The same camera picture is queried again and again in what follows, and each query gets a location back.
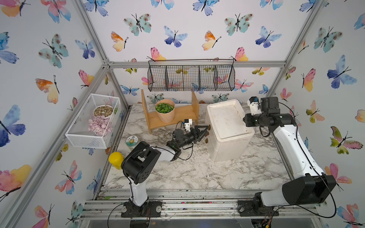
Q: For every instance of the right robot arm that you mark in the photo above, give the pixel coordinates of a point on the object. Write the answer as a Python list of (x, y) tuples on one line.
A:
[(310, 184)]

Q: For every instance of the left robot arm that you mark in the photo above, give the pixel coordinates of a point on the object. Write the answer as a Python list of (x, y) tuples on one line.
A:
[(138, 165)]

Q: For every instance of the peach pot with greens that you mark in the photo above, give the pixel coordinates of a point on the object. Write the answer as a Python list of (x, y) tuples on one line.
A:
[(165, 110)]

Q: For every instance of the yellow plastic toy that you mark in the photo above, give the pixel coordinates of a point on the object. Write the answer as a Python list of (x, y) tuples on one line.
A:
[(116, 159)]

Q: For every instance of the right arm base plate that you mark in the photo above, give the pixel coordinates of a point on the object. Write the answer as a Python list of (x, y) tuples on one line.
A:
[(254, 207)]

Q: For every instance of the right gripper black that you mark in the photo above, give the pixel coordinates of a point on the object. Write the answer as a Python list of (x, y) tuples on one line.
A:
[(248, 121)]

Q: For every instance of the pile of pink slices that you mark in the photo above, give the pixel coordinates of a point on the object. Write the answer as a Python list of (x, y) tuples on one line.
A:
[(100, 126)]

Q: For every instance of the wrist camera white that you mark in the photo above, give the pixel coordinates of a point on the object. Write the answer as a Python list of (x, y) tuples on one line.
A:
[(254, 106), (187, 124)]

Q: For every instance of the round green tin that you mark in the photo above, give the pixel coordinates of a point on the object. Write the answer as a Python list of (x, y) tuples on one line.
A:
[(132, 141)]

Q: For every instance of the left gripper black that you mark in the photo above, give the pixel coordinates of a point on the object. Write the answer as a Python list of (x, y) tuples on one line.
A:
[(194, 135)]

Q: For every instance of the wooden shelf rack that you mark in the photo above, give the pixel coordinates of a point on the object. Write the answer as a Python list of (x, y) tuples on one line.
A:
[(156, 120)]

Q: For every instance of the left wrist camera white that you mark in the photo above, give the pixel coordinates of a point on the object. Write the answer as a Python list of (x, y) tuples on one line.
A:
[(187, 124)]

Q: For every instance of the black wire wall basket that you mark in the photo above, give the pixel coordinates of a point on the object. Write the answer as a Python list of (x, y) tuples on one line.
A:
[(198, 75)]

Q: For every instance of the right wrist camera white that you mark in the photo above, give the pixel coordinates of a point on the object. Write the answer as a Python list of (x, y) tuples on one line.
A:
[(254, 106)]

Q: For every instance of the bowl of seeds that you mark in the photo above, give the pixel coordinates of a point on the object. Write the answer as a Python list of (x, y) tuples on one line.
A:
[(103, 110)]

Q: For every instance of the white mesh wall basket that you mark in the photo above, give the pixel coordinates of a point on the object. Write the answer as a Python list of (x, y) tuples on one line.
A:
[(78, 133)]

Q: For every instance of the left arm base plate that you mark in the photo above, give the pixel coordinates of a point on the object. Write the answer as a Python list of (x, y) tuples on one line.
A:
[(150, 209)]

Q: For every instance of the white plastic drawer unit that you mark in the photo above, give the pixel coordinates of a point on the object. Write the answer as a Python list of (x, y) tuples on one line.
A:
[(228, 134)]

